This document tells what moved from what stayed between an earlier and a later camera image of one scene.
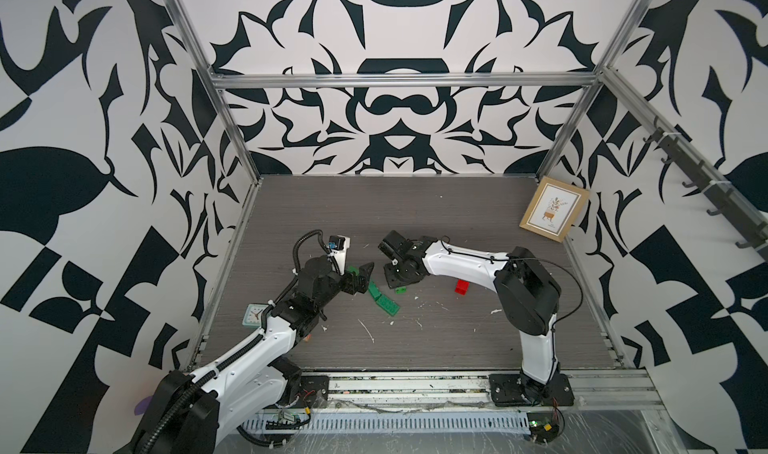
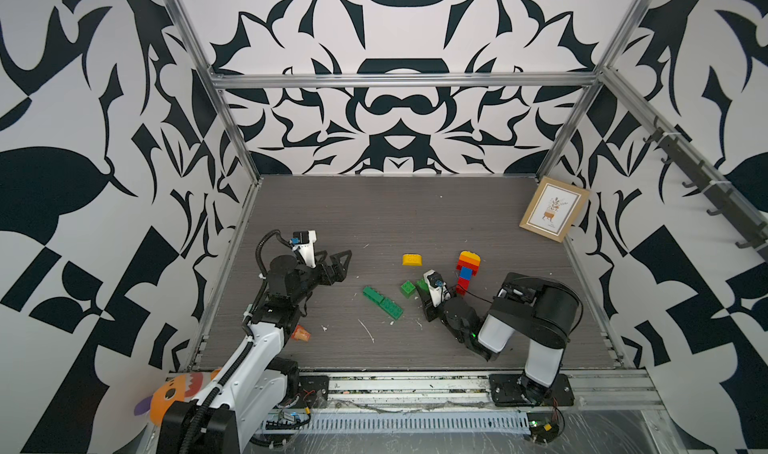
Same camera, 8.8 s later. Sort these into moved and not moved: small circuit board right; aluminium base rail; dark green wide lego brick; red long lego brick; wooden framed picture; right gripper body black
Moved: right gripper body black; red long lego brick
Not moved: dark green wide lego brick; wooden framed picture; aluminium base rail; small circuit board right
